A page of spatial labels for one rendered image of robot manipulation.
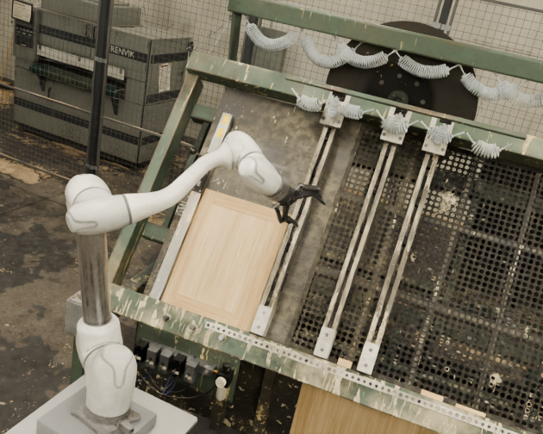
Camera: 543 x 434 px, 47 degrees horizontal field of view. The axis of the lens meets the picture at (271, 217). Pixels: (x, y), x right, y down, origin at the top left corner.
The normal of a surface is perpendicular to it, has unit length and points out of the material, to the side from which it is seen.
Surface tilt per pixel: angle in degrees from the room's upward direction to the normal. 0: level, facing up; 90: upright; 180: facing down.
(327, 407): 90
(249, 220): 55
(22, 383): 0
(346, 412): 90
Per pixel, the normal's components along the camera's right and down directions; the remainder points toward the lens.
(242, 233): -0.15, -0.28
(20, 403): 0.18, -0.91
